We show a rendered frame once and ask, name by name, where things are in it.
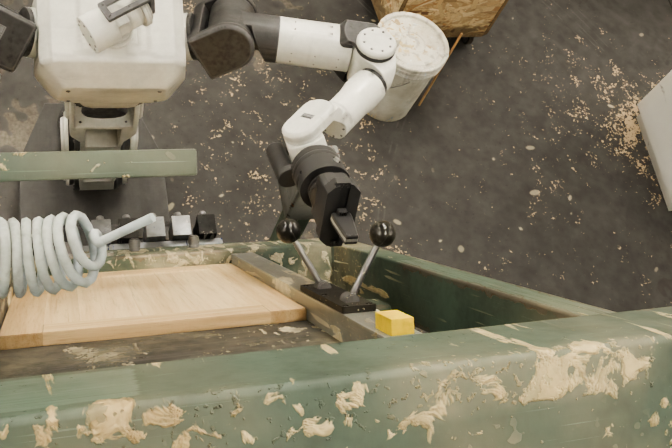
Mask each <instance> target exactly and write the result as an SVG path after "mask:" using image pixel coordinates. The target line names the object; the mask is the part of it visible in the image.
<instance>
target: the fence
mask: <svg viewBox="0 0 672 448"><path fill-rule="evenodd" d="M231 260H232V264H233V265H235V266H237V267H238V268H240V269H242V270H243V271H245V272H247V273H248V274H250V275H252V276H253V277H255V278H257V279H258V280H260V281H262V282H263V283H265V284H266V285H268V286H270V287H271V288H273V289H275V290H276V291H278V292H280V293H281V294H283V295H285V296H286V297H288V298H290V299H291V300H293V301H295V302H296V303H298V304H300V305H301V306H303V307H305V308H306V309H307V320H308V321H309V322H311V323H312V324H314V325H316V326H317V327H319V328H320V329H322V330H323V331H325V332H326V333H328V334H329V335H331V336H333V337H334V338H336V339H337V340H339V341H340V342H349V341H359V340H368V339H377V338H386V337H395V336H390V335H388V334H386V333H384V332H382V331H380V330H379V329H377V328H376V322H375V312H377V311H370V312H360V313H349V314H342V313H340V312H338V311H336V310H335V309H333V308H331V307H329V306H327V305H325V304H324V303H322V302H320V301H318V300H316V299H314V298H313V297H311V296H309V295H307V294H305V293H303V292H301V291H300V285H305V284H314V283H315V282H314V281H312V280H310V279H308V278H306V277H304V276H301V275H299V274H297V273H295V272H293V271H291V270H289V269H287V268H285V267H283V266H280V265H278V264H276V263H274V262H272V261H270V260H268V259H266V258H264V257H262V256H259V255H257V254H255V253H253V252H250V253H235V254H231Z"/></svg>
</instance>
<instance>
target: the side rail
mask: <svg viewBox="0 0 672 448"><path fill-rule="evenodd" d="M371 248H372V246H371V245H367V244H363V243H360V242H357V244H347V245H345V244H344V243H342V246H336V247H334V281H335V285H336V286H338V287H340V288H342V289H344V290H347V291H349V292H350V291H351V289H352V287H353V285H354V282H355V280H356V278H357V276H358V274H359V272H360V270H361V268H362V266H363V264H364V262H365V260H366V258H367V256H368V254H369V252H370V250H371ZM357 295H358V296H360V297H362V298H364V299H366V300H367V299H379V300H381V301H384V302H386V303H388V304H389V305H390V306H391V310H398V311H401V312H403V313H405V314H407V315H410V316H412V317H414V326H415V327H417V328H419V329H421V330H423V331H426V332H428V333H432V332H441V331H450V330H459V329H469V328H478V327H487V326H496V325H505V324H514V323H524V322H533V321H542V320H551V319H560V318H569V317H579V316H588V315H597V314H606V313H615V312H614V311H610V310H607V309H603V308H599V307H595V306H592V305H588V304H584V303H581V302H577V301H573V300H570V299H566V298H562V297H559V296H555V295H551V294H548V293H544V292H540V291H537V290H533V289H529V288H526V287H522V286H518V285H514V284H511V283H507V282H503V281H500V280H496V279H492V278H489V277H485V276H481V275H478V274H474V273H470V272H467V271H463V270H459V269H456V268H452V267H448V266H444V265H441V264H437V263H433V262H430V261H426V260H422V259H419V258H415V257H411V256H408V255H404V254H400V253H397V252H393V251H389V250H386V249H382V248H379V250H378V252H377V254H376V256H375V258H374V260H373V262H372V264H371V266H370V268H369V270H368V272H367V274H366V276H365V278H364V280H363V282H362V285H361V287H360V289H359V291H358V293H357Z"/></svg>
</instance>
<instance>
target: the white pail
mask: <svg viewBox="0 0 672 448"><path fill-rule="evenodd" d="M377 26H379V27H380V28H381V29H383V30H386V31H387V32H389V33H390V34H391V35H392V36H393V37H394V38H395V40H396V43H397V48H396V51H395V55H396V71H395V75H394V78H393V81H392V84H391V87H390V88H389V89H388V90H387V91H386V93H385V96H384V98H383V99H382V100H381V101H380V102H379V104H378V105H377V106H376V107H375V108H374V109H373V110H372V111H370V112H369V113H367V114H368V115H369V116H371V117H372V118H374V119H377V120H380V121H384V122H393V121H398V120H400V119H402V118H403V117H405V116H406V115H407V113H408V112H409V110H410V109H411V107H412V106H413V104H414V103H415V101H416V100H417V98H418V97H419V96H420V94H421V93H422V91H423V90H424V88H425V87H426V85H427V84H428V82H429V81H430V79H431V78H432V77H434V76H435V77H434V79H433V80H432V82H431V84H430V85H429V87H428V89H427V91H426V92H425V94H424V96H423V97H422V99H421V101H420V102H419V104H418V106H420V105H421V103H422V102H423V100H424V98H425V97H426V95H427V93H428V92H429V90H430V88H431V87H432V85H433V83H434V82H435V80H436V78H437V77H438V75H439V73H440V72H441V70H442V68H443V67H444V65H445V63H446V62H447V60H448V58H449V57H450V55H451V53H452V52H453V50H454V48H455V47H456V45H457V43H458V41H459V40H460V38H461V36H462V35H463V33H460V35H459V37H458V38H457V40H456V42H455V43H454V45H453V47H452V48H451V50H450V52H449V46H448V41H447V39H446V37H445V35H444V33H443V32H442V31H441V30H440V29H439V27H438V26H437V25H435V24H434V23H433V22H432V21H430V20H429V19H427V18H425V17H423V16H421V15H418V14H415V13H411V12H402V11H401V12H393V13H391V14H388V15H386V16H385V17H384V18H382V19H381V20H380V22H379V24H378V25H377Z"/></svg>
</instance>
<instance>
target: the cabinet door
mask: <svg viewBox="0 0 672 448"><path fill-rule="evenodd" d="M305 320H307V309H306V308H305V307H303V306H301V305H300V304H298V303H296V302H295V301H293V300H291V299H290V298H288V297H286V296H285V295H283V294H281V293H280V292H278V291H276V290H275V289H273V288H271V287H270V286H268V285H266V284H265V283H263V282H262V281H260V280H258V279H257V278H255V277H253V276H252V275H250V274H248V273H247V272H245V271H243V270H242V269H240V268H238V267H237V266H235V265H233V264H232V263H226V264H211V265H197V266H183V267H168V268H154V269H140V270H125V271H111V272H99V273H98V276H97V279H96V281H95V282H94V283H93V284H91V285H90V286H89V287H88V288H84V287H81V286H78V287H77V288H76V289H75V290H73V291H72V292H71V291H66V290H64V289H61V290H60V291H59V292H58V293H57V294H56V295H54V294H50V293H48V292H47V291H45V290H44V292H43V293H42V294H41V295H40V296H39V297H36V296H33V295H32V294H31V293H30V290H29V286H28V284H27V291H26V294H25V295H24V296H23V297H22V298H17V297H16V296H15V293H14V295H13V298H12V301H11V303H10V306H9V309H8V311H7V314H6V317H5V319H4V322H3V325H2V327H1V330H0V350H8V349H18V348H29V347H39V346H49V345H59V344H70V343H80V342H90V341H100V340H111V339H121V338H131V337H141V336H152V335H162V334H172V333H182V332H193V331H203V330H213V329H223V328H234V327H244V326H254V325H264V324H275V323H285V322H295V321H305Z"/></svg>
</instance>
